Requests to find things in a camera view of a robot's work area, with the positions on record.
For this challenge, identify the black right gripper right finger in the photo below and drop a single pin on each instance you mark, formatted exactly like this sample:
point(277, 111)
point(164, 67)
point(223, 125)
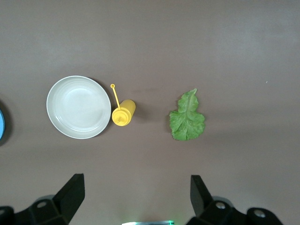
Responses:
point(201, 199)

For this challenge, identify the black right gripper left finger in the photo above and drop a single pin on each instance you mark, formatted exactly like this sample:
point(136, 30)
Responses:
point(68, 199)

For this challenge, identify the green lettuce leaf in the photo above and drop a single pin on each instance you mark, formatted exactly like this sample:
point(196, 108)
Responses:
point(187, 122)

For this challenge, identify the yellow squeeze bottle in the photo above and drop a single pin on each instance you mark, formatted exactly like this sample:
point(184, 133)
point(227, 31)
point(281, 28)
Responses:
point(124, 114)

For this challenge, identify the white round plate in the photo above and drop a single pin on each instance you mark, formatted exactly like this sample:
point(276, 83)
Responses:
point(78, 107)

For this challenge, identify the blue round plate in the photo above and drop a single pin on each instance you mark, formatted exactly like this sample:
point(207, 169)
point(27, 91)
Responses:
point(2, 122)

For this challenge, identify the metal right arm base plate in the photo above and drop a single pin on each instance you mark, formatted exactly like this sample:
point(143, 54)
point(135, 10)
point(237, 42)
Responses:
point(147, 223)

